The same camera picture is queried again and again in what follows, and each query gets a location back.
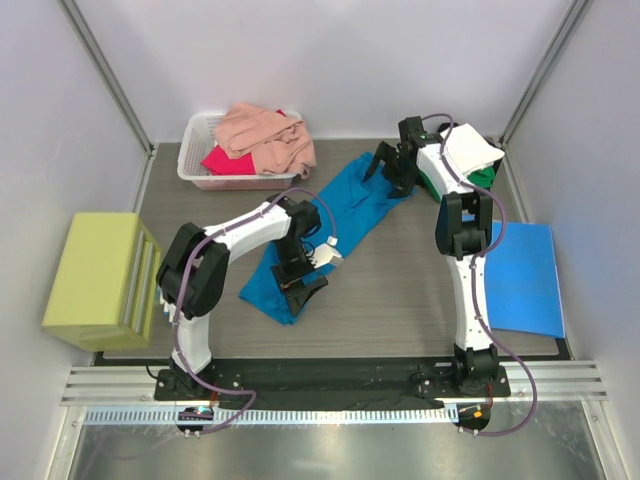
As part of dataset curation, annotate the yellow green box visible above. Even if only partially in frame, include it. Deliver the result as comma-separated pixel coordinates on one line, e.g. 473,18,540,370
42,212,162,352

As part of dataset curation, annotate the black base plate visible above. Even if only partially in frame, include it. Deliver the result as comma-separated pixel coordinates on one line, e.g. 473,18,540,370
89,340,569,433

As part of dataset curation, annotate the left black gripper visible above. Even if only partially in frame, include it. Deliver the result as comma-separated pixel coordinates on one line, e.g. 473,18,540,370
272,237,328,317

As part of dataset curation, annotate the blue folder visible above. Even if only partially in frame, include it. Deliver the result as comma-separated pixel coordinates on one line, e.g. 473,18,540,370
485,222,566,338

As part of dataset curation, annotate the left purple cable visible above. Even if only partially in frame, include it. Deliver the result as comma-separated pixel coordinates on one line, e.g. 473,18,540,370
170,187,338,434

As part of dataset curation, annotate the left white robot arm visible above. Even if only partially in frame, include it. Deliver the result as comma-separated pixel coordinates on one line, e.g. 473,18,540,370
156,192,343,400

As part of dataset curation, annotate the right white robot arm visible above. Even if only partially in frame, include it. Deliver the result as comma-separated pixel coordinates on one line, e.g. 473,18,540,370
363,116,499,396

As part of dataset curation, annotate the white plastic basket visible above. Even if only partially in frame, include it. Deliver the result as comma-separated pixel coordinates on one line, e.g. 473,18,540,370
177,111,297,191

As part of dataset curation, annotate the pink t shirt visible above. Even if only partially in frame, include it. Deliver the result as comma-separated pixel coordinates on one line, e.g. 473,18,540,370
214,102,316,178

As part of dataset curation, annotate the aluminium rail frame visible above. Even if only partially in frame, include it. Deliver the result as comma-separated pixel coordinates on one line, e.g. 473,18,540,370
61,361,607,411

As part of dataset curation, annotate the white folded t shirt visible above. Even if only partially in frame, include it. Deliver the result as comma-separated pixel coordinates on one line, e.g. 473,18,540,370
441,123,505,177

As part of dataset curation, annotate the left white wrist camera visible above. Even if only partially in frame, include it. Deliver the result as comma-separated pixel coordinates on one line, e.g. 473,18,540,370
311,236,344,270

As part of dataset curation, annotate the red t shirt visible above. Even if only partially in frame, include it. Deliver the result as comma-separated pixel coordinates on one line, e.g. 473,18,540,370
201,103,291,175

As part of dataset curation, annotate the black folded t shirt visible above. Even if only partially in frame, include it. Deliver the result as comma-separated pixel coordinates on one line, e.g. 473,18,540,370
437,122,500,148

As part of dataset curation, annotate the green folded t shirt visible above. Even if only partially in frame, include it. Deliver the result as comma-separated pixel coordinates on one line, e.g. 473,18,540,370
419,167,496,202

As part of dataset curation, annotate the white slotted cable duct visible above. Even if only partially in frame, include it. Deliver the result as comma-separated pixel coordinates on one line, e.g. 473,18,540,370
84,405,459,427

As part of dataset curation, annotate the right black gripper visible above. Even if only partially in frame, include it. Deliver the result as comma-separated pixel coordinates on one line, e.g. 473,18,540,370
363,142,418,200

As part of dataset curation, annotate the blue t shirt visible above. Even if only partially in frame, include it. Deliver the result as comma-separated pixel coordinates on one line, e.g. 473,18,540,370
239,152,403,325

